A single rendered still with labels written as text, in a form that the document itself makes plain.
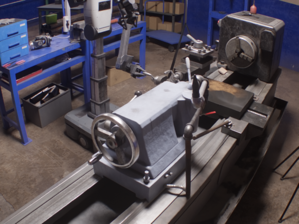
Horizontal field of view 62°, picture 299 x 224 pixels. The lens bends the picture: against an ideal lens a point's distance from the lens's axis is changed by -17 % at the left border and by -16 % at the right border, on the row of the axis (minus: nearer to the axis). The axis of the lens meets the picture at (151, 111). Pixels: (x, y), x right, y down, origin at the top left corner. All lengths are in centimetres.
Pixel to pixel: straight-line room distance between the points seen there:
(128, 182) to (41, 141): 199
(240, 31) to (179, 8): 376
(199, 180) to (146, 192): 28
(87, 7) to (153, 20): 409
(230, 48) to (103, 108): 131
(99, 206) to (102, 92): 155
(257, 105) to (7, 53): 227
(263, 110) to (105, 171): 110
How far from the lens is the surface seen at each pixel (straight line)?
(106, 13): 245
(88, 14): 243
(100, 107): 272
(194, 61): 194
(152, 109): 113
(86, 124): 275
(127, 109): 113
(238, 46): 218
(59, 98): 333
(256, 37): 237
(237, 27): 240
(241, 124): 167
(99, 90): 266
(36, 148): 298
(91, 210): 131
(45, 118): 327
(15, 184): 263
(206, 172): 137
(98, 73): 260
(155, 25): 640
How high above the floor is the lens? 173
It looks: 30 degrees down
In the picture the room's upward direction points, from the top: 2 degrees clockwise
